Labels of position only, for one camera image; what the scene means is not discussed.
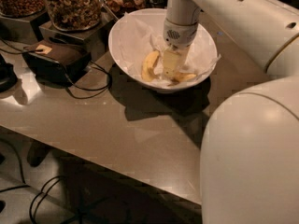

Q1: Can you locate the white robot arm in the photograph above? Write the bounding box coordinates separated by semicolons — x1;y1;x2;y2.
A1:
167;0;299;224

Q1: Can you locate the black round object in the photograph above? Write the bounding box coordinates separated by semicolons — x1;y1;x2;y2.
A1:
0;55;18;92

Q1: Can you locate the left metal jar stand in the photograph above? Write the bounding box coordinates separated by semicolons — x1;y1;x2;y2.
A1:
0;10;50;44

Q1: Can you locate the glass jar of mixed nuts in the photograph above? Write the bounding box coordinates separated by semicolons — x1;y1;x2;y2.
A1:
44;0;101;32

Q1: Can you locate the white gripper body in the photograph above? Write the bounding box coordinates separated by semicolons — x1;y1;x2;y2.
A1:
164;19;198;49

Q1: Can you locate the dark brown box device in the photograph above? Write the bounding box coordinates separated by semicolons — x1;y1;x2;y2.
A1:
22;40;92;87

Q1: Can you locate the middle metal jar stand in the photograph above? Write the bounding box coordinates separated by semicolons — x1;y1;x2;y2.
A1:
39;12;114;61

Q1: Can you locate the yellow banana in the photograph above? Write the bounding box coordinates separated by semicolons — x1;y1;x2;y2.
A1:
170;72;197;85
141;50;160;82

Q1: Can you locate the white ceramic bowl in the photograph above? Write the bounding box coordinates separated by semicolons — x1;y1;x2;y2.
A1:
108;8;221;93

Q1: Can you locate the metal jar stand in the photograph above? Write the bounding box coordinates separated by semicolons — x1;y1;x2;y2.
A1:
0;10;50;44
39;12;114;61

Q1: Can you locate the black cable on table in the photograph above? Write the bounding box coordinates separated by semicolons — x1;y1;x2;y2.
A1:
0;35;113;100

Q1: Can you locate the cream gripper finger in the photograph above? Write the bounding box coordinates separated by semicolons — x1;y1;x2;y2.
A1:
163;47;189;78

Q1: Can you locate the glass jar of almonds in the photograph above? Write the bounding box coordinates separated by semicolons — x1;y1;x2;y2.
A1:
0;0;45;18

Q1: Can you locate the white paper liner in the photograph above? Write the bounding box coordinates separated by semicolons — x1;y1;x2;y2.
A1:
109;8;221;91

